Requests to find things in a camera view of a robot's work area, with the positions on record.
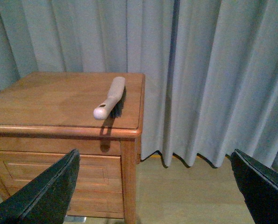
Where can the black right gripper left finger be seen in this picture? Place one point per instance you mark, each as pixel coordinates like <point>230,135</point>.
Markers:
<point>44,200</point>

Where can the wooden nightstand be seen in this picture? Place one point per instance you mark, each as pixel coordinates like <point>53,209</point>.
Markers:
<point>45,115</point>

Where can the grey curtain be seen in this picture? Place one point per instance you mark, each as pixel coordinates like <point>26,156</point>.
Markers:
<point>211,66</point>

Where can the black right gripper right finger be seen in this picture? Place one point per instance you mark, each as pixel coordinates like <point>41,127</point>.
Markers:
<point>258,185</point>

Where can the beige hand brush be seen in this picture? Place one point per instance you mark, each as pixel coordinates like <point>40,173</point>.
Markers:
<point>113,105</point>

